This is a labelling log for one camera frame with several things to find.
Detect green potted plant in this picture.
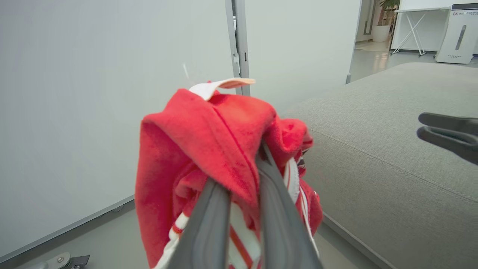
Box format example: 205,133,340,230
378,0,401,27

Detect white folding table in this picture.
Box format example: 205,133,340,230
390,7,452,56

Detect large white partition panel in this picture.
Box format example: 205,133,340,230
0,0,236,262

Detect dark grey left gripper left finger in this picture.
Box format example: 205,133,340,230
166,179,231,269

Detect white plant pot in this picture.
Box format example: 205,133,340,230
372,25,391,43

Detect white air purifier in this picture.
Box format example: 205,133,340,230
436,3,478,65

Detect grey partition post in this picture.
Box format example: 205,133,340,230
225,0,251,96

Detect red white-striped garment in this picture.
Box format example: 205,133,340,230
134,77,324,269

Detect grey partition caster foot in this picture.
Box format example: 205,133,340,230
22,252,91,269

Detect grey fabric sofa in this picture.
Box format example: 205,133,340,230
280,62,478,269

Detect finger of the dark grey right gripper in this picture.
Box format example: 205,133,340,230
418,112,478,136
416,126,478,165

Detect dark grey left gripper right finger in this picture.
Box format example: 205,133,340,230
256,141,324,269

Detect white partition panel with sign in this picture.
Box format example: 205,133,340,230
245,0,362,112

